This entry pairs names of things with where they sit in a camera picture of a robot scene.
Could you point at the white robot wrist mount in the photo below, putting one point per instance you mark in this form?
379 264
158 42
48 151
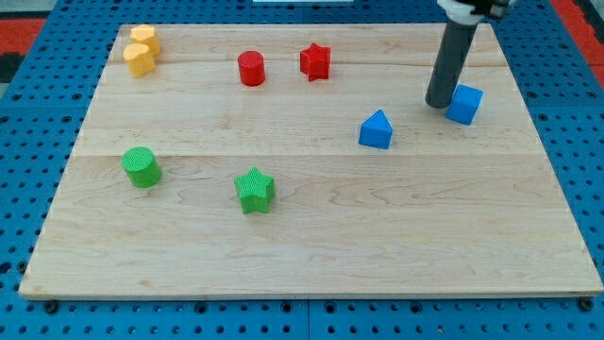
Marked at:
471 12

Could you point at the blue cube block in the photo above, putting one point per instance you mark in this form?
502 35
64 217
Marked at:
464 104

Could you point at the yellow heart block front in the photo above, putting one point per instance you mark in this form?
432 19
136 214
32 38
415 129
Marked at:
139 59

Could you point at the yellow heart block rear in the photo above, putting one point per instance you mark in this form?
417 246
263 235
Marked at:
147 35

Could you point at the red cylinder block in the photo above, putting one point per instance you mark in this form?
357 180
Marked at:
251 68

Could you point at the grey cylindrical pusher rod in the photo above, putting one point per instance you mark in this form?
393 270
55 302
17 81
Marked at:
451 57

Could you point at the green cylinder block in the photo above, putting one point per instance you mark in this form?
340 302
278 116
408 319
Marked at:
141 167

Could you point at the wooden board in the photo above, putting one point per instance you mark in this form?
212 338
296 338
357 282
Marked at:
447 211

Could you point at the blue triangle block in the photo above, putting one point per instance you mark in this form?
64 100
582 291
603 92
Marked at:
376 131

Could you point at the yellow heart block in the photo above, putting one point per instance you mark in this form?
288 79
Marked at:
139 59
147 35

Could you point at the red star block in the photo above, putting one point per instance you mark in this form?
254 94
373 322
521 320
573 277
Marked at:
315 61

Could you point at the green star block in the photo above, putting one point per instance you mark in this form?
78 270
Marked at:
255 191

